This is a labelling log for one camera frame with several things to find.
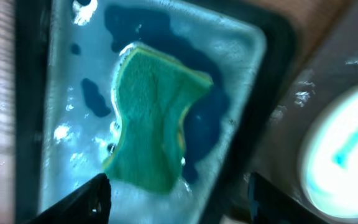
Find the white plate stained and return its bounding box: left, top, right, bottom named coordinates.
left=300, top=85, right=358, bottom=223

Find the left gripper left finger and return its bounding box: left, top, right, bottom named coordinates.
left=27, top=173, right=111, bottom=224

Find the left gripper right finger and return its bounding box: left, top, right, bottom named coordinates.
left=247, top=172, right=327, bottom=224

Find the green yellow sponge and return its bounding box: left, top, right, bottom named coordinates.
left=103, top=45, right=213, bottom=194

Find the brown plastic serving tray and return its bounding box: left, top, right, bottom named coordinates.
left=219, top=0, right=358, bottom=224

